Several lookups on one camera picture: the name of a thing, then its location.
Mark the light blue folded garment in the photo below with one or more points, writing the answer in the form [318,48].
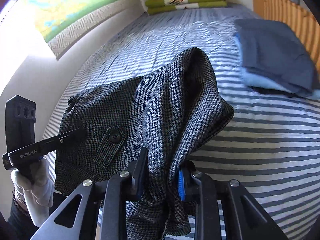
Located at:
[262,84]

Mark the wooden slatted headboard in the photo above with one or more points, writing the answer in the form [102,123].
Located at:
[301,21]

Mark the lower green folded blanket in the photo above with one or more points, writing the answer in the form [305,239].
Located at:
[214,4]

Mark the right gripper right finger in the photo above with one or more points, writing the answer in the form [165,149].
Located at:
[223,209]

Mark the left dark sleeve forearm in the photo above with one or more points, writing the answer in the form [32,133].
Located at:
[19,224]

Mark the left white gloved hand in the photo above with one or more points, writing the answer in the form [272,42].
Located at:
[35,197]

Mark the dark blue folded garment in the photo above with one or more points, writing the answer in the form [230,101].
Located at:
[271,49]

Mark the grey houndstooth trousers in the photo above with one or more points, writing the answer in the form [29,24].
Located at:
[172,112]

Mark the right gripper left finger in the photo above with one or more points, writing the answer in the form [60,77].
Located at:
[77,216]

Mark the blue white striped bed cover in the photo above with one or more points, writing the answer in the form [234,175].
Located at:
[272,143]

